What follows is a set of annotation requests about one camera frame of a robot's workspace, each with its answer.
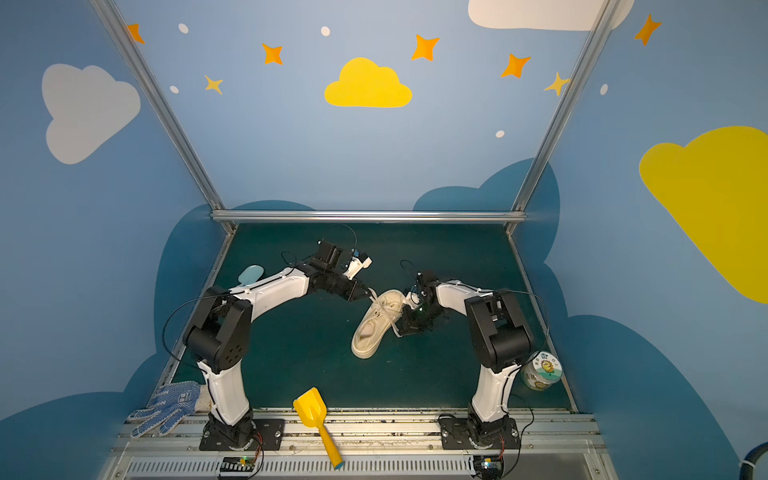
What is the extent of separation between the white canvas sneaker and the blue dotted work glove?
1.50 ft

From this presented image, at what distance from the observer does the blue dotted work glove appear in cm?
76

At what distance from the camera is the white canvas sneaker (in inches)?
33.9
